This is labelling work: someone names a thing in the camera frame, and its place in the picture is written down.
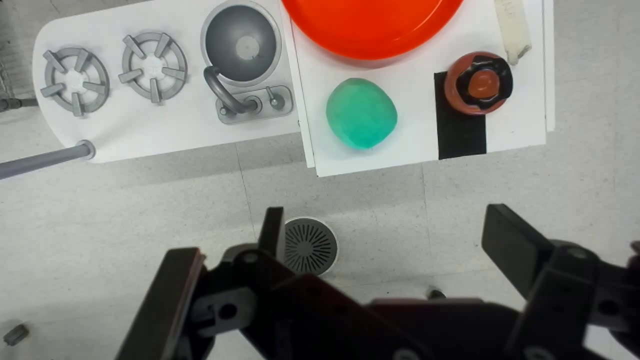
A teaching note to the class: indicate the white toy stove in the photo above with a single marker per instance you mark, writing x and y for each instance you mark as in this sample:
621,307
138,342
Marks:
166,127

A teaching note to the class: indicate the round grey floor disc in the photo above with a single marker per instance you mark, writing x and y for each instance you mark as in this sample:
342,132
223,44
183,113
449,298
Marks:
312,244

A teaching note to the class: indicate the white tray board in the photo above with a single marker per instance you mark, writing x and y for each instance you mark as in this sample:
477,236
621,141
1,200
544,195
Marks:
413,132

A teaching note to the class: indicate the brown toy donut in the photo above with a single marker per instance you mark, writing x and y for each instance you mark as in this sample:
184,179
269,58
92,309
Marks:
479,82

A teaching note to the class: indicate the orange plate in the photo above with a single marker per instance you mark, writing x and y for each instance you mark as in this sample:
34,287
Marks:
372,26

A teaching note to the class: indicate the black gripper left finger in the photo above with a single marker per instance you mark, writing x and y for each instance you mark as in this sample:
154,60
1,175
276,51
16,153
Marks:
163,307

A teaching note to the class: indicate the black tape patch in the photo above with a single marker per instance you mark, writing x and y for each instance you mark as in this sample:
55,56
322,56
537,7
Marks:
461,137

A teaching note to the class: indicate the green round plushie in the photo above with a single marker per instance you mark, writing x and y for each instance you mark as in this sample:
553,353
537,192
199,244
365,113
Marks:
361,113

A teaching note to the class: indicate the cream tape strip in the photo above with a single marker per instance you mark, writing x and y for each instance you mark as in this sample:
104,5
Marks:
513,31

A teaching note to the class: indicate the grey metal foot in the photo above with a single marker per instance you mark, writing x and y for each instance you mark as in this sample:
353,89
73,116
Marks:
14,335

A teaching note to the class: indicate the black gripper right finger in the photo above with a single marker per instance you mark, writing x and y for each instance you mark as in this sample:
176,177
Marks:
513,246

